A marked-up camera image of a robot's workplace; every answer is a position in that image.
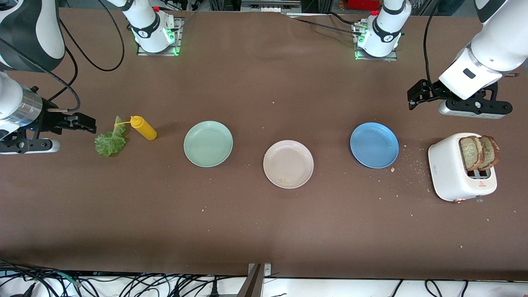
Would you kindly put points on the green lettuce leaf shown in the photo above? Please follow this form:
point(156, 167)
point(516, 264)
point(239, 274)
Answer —
point(109, 144)

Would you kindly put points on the pale green plate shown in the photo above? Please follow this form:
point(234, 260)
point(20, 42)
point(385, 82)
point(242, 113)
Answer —
point(208, 144)

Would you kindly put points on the red box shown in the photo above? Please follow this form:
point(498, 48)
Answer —
point(363, 4)

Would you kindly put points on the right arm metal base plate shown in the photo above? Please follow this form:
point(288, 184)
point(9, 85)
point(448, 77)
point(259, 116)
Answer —
point(142, 53)

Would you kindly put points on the yellow squeeze bottle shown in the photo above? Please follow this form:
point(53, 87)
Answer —
point(144, 128)

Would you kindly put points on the white toaster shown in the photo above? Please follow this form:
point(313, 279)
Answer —
point(447, 169)

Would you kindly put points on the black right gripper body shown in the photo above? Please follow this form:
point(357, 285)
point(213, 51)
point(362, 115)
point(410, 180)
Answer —
point(48, 120)

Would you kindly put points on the brown bread slice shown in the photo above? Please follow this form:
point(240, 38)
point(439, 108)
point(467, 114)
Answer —
point(469, 153)
point(491, 150)

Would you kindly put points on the grey metal box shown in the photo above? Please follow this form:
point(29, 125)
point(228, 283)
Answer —
point(268, 6)

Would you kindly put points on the grey aluminium profile beam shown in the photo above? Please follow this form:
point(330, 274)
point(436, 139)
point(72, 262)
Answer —
point(251, 286)

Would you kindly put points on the black power plug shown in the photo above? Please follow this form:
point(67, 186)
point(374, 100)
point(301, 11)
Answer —
point(214, 290)

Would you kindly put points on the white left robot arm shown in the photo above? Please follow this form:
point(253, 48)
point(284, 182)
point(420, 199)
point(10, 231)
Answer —
point(495, 45)

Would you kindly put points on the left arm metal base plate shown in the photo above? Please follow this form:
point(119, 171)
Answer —
point(387, 59)

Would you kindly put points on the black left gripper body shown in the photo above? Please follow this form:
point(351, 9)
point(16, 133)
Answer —
point(434, 91)

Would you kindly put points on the beige plate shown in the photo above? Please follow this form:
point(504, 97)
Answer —
point(288, 165)

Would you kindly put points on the silver metal bracket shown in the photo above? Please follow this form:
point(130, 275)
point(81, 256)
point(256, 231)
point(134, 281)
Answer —
point(267, 270)

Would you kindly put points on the blue plate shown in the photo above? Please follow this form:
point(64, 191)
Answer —
point(374, 145)

